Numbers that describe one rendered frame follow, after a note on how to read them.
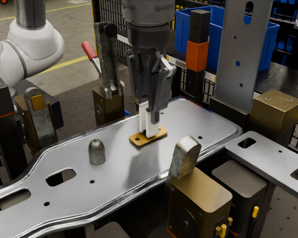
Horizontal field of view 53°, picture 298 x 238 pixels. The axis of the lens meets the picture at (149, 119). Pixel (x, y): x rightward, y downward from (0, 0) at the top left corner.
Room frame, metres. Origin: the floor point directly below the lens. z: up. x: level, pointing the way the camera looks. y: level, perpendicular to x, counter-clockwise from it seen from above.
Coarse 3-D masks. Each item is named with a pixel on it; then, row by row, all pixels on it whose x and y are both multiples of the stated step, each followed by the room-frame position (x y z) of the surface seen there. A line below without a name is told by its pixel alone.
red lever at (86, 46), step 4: (84, 44) 0.73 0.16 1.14; (88, 44) 0.73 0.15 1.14; (84, 48) 0.72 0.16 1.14; (88, 48) 0.72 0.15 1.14; (92, 48) 0.72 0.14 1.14; (88, 52) 0.71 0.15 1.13; (92, 52) 0.71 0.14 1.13; (88, 56) 0.70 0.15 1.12; (92, 56) 0.70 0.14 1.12; (96, 56) 0.70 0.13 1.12; (92, 60) 0.70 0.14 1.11; (96, 60) 0.69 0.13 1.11; (96, 64) 0.68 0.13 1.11; (96, 68) 0.68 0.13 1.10; (100, 68) 0.68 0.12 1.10; (100, 72) 0.67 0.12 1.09; (112, 84) 0.64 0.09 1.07; (112, 88) 0.63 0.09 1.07; (116, 88) 0.64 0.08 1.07; (112, 92) 0.63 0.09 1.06
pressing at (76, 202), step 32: (96, 128) 0.56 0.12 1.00; (128, 128) 0.56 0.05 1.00; (192, 128) 0.56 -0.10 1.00; (224, 128) 0.56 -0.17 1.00; (32, 160) 0.45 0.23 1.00; (64, 160) 0.45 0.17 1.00; (128, 160) 0.45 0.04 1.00; (160, 160) 0.45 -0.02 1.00; (0, 192) 0.37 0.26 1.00; (32, 192) 0.37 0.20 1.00; (64, 192) 0.37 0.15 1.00; (96, 192) 0.37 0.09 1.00; (128, 192) 0.37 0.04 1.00; (0, 224) 0.30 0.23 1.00; (32, 224) 0.30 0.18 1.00; (64, 224) 0.30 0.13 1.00
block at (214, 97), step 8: (216, 96) 0.72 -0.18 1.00; (216, 104) 0.70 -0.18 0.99; (224, 104) 0.68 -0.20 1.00; (232, 104) 0.68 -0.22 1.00; (216, 112) 0.70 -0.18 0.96; (224, 112) 0.68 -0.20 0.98; (232, 112) 0.66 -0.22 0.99; (240, 112) 0.64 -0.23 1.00; (248, 112) 0.64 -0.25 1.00; (232, 120) 0.65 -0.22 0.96; (240, 120) 0.64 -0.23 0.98; (248, 120) 0.64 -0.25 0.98; (248, 128) 0.64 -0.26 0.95; (240, 144) 0.63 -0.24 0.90; (224, 152) 0.66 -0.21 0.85; (216, 160) 0.68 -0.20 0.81; (224, 160) 0.66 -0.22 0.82
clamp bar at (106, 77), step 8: (96, 24) 0.65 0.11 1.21; (104, 24) 0.66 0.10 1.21; (112, 24) 0.63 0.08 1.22; (96, 32) 0.65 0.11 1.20; (104, 32) 0.64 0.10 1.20; (112, 32) 0.63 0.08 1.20; (96, 40) 0.65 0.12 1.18; (104, 40) 0.65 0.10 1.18; (112, 40) 0.65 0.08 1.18; (104, 48) 0.64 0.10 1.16; (112, 48) 0.65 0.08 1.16; (104, 56) 0.63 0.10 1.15; (112, 56) 0.65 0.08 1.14; (104, 64) 0.63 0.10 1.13; (112, 64) 0.65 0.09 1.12; (104, 72) 0.63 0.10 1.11; (112, 72) 0.65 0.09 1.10; (104, 80) 0.63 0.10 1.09; (120, 88) 0.64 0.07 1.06
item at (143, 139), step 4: (160, 128) 0.55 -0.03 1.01; (164, 128) 0.55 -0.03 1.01; (144, 132) 0.53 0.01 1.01; (160, 132) 0.54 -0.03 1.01; (164, 132) 0.54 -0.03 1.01; (132, 136) 0.52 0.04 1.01; (136, 136) 0.52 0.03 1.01; (140, 136) 0.52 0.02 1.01; (144, 136) 0.52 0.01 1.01; (152, 136) 0.52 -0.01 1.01; (156, 136) 0.52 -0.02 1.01; (132, 140) 0.51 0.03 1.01; (140, 140) 0.51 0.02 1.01; (144, 140) 0.51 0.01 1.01; (148, 140) 0.51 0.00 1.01; (136, 144) 0.49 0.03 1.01; (140, 144) 0.49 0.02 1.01
